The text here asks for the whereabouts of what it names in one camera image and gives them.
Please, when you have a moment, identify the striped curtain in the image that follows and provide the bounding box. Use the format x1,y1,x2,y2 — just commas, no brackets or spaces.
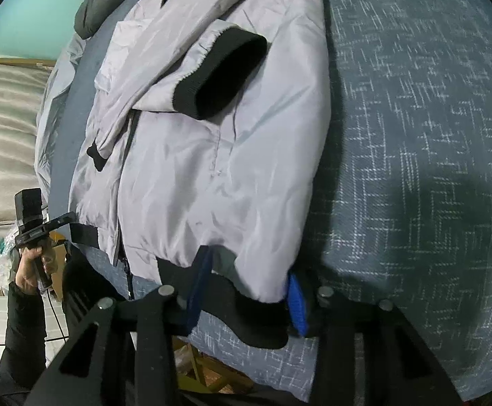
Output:
0,54,57,276

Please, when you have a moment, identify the person's left hand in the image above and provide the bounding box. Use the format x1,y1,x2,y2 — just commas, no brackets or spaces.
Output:
10,245,59,295

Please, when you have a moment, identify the wooden bed frame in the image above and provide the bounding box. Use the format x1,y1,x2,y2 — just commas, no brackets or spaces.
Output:
177,342,252,395

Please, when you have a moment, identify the dark grey long pillow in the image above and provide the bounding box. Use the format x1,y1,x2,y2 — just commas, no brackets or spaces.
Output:
73,0,163,40

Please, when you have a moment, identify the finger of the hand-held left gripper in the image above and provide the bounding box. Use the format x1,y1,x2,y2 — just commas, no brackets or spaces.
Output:
44,211,78,233

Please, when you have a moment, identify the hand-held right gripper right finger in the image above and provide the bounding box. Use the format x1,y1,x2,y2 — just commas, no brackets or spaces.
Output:
286,273,469,406

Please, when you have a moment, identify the wooden window trim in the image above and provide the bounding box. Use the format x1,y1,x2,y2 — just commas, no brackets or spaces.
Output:
0,56,57,68

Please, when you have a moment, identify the lavender jacket with black trim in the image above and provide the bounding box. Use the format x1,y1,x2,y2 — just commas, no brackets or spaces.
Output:
67,0,334,350

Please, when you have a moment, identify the cardboard box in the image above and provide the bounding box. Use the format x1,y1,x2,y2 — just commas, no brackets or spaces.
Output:
40,240,71,297

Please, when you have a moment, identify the clear plastic bag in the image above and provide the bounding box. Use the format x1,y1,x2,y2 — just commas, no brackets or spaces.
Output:
0,232,23,280

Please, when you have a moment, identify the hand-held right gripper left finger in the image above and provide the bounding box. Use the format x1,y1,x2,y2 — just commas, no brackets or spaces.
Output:
29,244,215,406

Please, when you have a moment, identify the light grey quilt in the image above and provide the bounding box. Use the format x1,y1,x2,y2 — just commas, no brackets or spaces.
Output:
33,31,88,204

